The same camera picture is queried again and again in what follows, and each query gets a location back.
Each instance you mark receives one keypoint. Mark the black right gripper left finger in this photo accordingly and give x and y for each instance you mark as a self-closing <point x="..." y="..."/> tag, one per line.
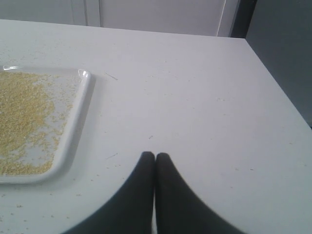
<point x="130" y="209"/>

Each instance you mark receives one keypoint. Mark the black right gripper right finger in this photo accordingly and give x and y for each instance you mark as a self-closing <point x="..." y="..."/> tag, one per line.
<point x="178" y="209"/>

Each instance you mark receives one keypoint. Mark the white square tray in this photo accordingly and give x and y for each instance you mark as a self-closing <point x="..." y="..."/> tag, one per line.
<point x="72" y="121"/>

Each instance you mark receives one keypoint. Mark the yellow millet in tray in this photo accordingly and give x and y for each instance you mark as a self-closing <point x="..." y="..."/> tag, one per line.
<point x="33" y="114"/>

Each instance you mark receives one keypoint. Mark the white cabinet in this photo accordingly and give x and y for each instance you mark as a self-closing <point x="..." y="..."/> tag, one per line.
<point x="194" y="17"/>

